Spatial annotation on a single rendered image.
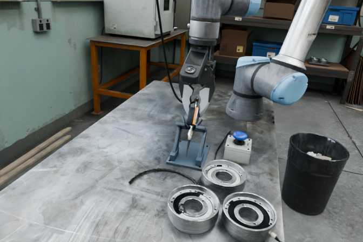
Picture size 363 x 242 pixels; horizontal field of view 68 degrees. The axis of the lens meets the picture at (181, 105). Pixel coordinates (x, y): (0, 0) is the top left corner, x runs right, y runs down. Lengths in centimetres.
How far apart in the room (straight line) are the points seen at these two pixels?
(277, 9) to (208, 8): 328
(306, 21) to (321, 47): 366
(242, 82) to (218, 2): 41
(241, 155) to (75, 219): 44
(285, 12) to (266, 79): 304
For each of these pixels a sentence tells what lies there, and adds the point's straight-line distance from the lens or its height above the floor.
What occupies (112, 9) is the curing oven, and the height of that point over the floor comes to 104.
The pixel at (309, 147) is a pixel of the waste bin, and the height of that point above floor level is 33.
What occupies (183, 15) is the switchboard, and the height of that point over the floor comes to 93.
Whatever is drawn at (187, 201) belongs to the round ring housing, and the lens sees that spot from 60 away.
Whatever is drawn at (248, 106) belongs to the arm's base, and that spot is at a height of 85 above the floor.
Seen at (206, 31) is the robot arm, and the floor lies 114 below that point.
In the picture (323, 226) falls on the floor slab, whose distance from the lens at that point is 197.
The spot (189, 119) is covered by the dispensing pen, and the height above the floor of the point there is 91.
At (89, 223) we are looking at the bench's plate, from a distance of 60.
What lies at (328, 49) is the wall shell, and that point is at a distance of 463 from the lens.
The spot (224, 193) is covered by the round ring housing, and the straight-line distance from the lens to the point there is 64.
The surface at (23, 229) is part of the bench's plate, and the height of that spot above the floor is 80.
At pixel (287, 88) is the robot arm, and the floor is 98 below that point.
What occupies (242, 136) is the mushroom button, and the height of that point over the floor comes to 87.
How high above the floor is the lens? 122
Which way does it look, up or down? 22 degrees down
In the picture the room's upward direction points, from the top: 4 degrees clockwise
